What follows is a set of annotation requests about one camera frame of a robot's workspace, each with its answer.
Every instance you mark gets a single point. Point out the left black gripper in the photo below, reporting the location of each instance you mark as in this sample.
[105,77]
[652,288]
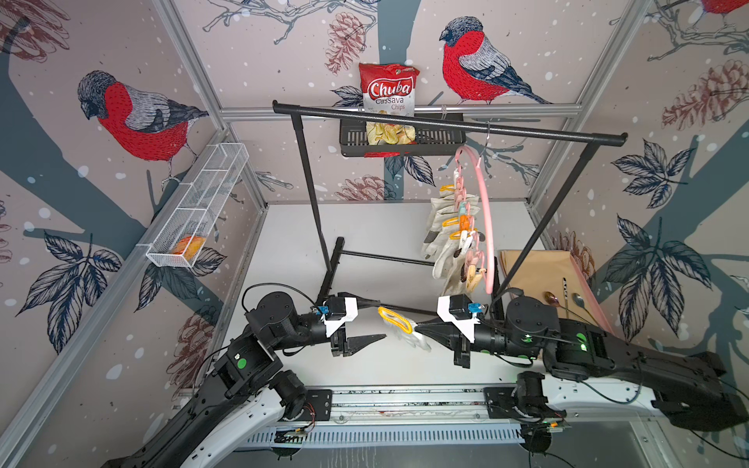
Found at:
[351,345]

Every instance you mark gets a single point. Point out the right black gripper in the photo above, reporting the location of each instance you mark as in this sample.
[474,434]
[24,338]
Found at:
[449,336]

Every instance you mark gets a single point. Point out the white yellow-trim work glove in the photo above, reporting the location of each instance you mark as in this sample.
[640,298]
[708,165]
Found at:
[445,258]

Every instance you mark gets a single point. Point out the pink clip hanger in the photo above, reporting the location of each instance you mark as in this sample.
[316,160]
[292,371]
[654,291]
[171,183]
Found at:
[474,250]

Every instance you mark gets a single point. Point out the green-striped leather glove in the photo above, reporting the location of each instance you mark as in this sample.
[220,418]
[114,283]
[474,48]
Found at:
[441,210]

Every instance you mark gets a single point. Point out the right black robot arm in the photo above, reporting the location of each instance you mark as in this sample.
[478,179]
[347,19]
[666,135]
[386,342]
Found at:
[688,390]

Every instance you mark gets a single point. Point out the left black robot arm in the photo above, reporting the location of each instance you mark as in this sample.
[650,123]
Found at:
[248,390]

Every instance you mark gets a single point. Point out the iridescent spoon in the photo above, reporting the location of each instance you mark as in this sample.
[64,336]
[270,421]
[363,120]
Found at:
[552,300]

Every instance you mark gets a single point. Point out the orange clothespin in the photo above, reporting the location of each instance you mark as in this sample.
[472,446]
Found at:
[466,222]

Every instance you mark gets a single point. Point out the tan pink-edged placemat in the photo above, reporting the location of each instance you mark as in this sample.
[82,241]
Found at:
[543,271]

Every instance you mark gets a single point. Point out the silver spoon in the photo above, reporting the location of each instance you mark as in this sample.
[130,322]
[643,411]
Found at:
[579,301]

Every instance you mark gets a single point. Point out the orange snack packet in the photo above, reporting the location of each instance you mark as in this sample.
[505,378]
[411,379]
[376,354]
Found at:
[189,247]

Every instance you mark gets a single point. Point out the red cassava chips bag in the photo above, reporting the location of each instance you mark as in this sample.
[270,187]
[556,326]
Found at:
[389,90]

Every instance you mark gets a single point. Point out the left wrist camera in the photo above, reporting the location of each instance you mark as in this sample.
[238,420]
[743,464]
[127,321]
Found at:
[337,311]

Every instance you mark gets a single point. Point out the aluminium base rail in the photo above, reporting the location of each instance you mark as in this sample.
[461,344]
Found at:
[427,415]

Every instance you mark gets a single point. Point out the dark wall basket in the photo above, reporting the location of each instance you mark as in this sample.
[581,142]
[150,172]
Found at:
[429,140]

